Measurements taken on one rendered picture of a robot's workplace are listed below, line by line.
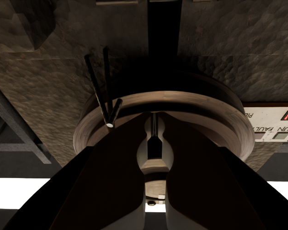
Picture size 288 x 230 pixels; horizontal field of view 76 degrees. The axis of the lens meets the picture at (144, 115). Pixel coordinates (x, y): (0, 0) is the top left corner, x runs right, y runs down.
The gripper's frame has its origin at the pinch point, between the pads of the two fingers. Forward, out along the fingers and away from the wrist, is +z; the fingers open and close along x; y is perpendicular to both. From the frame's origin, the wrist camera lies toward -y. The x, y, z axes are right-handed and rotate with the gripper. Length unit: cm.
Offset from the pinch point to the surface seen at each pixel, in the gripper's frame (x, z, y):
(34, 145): -340, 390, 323
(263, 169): 428, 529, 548
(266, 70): 29.0, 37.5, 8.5
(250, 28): 18.1, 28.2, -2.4
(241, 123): 18.9, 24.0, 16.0
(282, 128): 43, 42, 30
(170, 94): 3.2, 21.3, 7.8
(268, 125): 37, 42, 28
